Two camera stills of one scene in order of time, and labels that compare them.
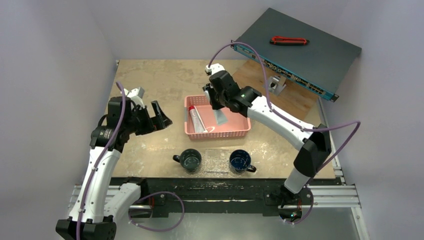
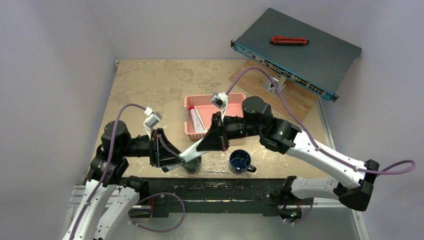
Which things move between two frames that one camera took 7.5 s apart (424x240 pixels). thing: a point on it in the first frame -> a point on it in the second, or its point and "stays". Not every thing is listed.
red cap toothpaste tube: x=198 y=125 stays
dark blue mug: x=239 y=161 stays
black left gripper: x=159 y=122 -> x=161 y=151
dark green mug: x=190 y=159 stays
